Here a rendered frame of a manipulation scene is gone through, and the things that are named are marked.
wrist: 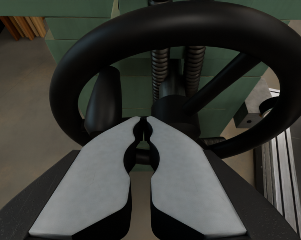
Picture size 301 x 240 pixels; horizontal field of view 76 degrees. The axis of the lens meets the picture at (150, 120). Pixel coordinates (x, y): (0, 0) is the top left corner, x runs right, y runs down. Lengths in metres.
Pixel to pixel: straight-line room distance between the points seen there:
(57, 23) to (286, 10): 0.36
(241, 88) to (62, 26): 0.40
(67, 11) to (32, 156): 0.99
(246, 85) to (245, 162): 0.76
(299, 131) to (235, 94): 0.70
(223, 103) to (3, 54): 1.71
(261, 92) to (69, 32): 0.48
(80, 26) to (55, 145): 0.93
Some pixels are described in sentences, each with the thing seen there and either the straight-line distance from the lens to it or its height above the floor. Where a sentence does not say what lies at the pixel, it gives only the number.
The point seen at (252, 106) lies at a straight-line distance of 0.56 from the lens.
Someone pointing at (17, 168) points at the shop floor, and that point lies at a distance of 1.27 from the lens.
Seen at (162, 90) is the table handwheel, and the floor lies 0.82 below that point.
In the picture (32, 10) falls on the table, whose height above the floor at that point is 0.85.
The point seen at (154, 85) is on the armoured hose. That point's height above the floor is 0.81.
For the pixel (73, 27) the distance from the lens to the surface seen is 0.38.
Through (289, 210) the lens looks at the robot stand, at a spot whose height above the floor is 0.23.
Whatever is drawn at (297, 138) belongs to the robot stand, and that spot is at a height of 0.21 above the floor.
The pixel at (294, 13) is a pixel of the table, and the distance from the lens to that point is 0.41.
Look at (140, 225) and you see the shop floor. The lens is 1.02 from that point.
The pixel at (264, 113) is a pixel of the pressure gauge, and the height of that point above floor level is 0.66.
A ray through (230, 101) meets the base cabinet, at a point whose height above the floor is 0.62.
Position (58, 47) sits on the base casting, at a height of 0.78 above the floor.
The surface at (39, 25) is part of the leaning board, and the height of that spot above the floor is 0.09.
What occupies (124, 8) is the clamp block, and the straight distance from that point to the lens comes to 0.23.
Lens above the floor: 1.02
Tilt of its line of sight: 59 degrees down
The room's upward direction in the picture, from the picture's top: 2 degrees clockwise
